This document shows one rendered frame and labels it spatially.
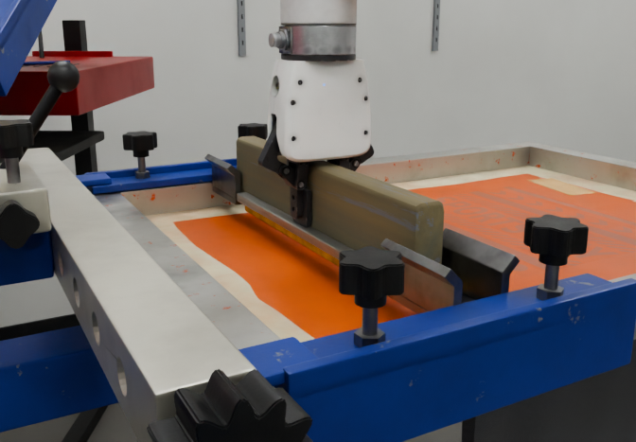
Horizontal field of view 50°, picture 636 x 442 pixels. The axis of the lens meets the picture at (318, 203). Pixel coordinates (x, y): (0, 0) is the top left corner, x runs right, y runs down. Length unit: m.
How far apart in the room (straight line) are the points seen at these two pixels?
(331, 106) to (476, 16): 2.81
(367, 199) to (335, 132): 0.10
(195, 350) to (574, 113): 3.73
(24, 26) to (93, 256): 0.64
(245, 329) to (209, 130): 2.34
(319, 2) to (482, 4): 2.85
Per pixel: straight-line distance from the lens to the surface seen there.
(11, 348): 0.68
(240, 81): 2.84
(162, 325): 0.39
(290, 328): 0.58
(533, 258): 0.78
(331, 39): 0.67
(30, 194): 0.57
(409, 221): 0.56
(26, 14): 1.12
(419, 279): 0.55
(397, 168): 1.09
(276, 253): 0.76
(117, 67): 1.75
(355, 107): 0.70
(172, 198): 0.94
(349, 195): 0.64
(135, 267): 0.48
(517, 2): 3.64
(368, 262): 0.42
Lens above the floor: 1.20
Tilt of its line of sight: 15 degrees down
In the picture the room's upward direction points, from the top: straight up
